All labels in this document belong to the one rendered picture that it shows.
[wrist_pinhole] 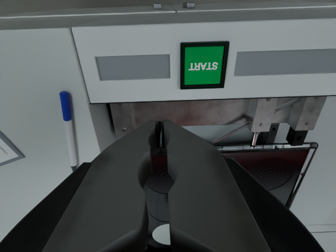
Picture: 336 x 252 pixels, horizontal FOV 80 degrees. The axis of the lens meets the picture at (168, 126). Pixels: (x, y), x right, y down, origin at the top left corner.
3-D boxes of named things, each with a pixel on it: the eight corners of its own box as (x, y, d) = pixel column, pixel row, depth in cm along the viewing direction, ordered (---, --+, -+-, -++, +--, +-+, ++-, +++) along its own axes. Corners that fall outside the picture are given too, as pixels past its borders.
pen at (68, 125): (76, 175, 32) (66, 94, 25) (70, 175, 32) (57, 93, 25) (79, 171, 33) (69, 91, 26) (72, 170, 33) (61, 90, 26)
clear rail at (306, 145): (314, 145, 41) (318, 150, 40) (127, 152, 41) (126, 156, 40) (316, 140, 40) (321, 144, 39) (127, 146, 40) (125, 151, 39)
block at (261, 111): (262, 123, 39) (269, 132, 36) (245, 124, 39) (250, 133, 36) (273, 83, 35) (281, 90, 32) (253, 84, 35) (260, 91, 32)
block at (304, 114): (304, 122, 39) (314, 130, 36) (286, 123, 39) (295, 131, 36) (319, 82, 35) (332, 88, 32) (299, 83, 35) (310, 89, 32)
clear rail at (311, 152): (271, 242, 60) (273, 247, 58) (266, 242, 60) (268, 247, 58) (316, 140, 40) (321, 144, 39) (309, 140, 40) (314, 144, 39)
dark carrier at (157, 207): (267, 242, 59) (268, 244, 58) (149, 246, 59) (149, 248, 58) (307, 148, 40) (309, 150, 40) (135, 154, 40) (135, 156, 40)
